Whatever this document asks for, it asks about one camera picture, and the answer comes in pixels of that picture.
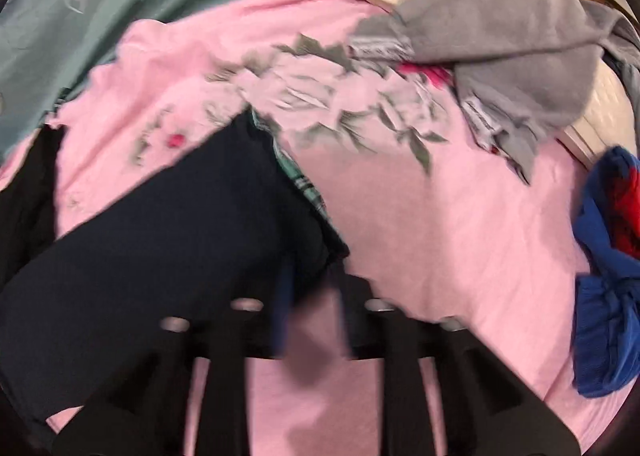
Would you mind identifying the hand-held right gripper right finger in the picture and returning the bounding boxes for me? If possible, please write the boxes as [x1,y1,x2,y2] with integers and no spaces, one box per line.
[330,276,587,456]

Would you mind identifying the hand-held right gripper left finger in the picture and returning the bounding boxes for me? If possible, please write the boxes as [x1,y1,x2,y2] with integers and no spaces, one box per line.
[51,263,298,456]

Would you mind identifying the navy pants with grey lining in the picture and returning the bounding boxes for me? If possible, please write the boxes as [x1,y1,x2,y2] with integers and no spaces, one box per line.
[0,112,351,437]

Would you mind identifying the pink floral blanket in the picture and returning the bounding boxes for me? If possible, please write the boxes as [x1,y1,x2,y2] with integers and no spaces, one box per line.
[0,0,623,456]

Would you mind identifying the green plaid cloth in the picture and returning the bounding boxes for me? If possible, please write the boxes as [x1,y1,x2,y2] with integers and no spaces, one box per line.
[249,108,347,249]

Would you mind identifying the blue and red garment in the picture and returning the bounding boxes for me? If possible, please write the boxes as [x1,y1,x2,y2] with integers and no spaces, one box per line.
[571,146,640,398]

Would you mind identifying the black folded garment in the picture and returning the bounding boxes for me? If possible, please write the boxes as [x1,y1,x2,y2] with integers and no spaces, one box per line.
[0,125,67,289]

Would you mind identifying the cream white cloth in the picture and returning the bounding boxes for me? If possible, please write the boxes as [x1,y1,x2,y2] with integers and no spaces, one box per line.
[349,0,638,169]

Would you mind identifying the grey garment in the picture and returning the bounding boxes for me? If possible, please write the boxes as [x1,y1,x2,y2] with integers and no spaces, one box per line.
[349,0,640,185]

